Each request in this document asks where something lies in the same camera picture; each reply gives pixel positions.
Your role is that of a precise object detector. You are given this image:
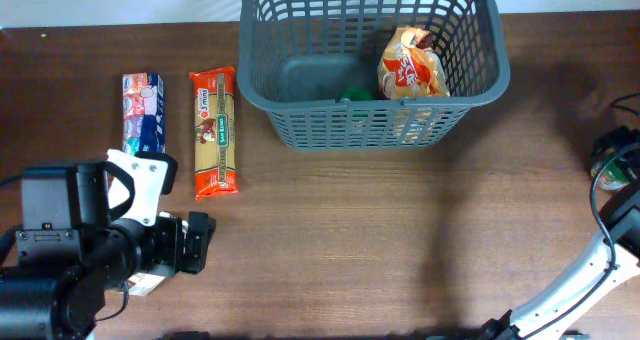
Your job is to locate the green lid jar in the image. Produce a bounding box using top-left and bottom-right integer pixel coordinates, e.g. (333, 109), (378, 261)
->
(341, 87), (373, 102)
(590, 151), (630, 192)

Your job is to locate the Kleenex tissue multipack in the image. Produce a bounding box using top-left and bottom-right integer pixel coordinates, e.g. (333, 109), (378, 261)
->
(122, 73), (166, 155)

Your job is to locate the orange Nescafe sachet bag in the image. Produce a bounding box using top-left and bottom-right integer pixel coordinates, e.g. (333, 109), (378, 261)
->
(377, 26), (450, 100)

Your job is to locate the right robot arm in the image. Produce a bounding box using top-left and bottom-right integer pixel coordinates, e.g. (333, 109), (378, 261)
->
(479, 126), (639, 340)

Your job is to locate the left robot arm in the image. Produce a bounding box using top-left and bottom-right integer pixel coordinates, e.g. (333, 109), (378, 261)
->
(1, 161), (216, 339)

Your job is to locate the orange spaghetti pasta pack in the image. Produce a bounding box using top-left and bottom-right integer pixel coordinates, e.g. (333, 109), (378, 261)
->
(189, 66), (238, 201)

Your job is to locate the clear brown snack bag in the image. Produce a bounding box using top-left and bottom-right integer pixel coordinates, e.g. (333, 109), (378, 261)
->
(126, 273), (165, 297)

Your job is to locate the grey plastic shopping basket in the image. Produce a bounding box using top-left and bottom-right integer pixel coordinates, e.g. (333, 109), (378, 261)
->
(237, 0), (510, 150)

